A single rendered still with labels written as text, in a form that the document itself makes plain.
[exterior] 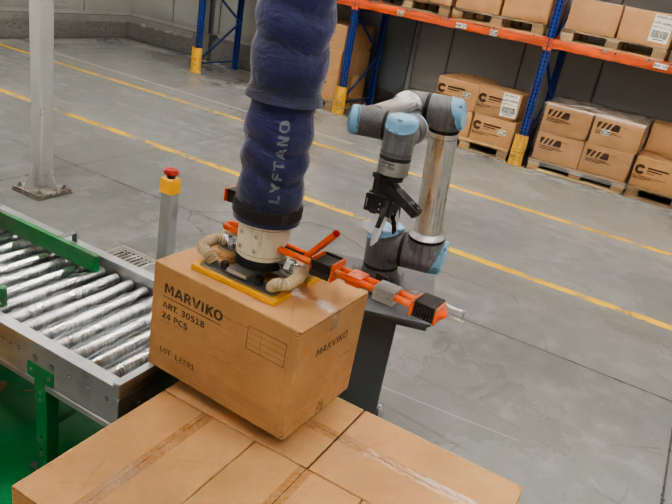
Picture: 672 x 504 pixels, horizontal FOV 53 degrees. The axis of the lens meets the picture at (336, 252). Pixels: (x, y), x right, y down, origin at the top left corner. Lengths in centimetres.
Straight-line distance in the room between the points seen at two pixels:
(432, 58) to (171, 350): 892
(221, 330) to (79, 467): 57
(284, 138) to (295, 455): 100
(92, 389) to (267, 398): 66
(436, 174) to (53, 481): 165
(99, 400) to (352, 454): 89
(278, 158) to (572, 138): 714
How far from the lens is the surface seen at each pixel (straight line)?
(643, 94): 1014
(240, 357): 215
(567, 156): 896
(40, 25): 537
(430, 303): 195
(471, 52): 1061
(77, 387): 255
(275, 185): 204
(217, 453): 221
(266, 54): 195
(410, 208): 189
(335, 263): 205
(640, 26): 883
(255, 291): 210
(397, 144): 186
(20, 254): 340
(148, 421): 232
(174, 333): 232
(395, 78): 1101
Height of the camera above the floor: 200
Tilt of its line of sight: 23 degrees down
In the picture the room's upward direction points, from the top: 10 degrees clockwise
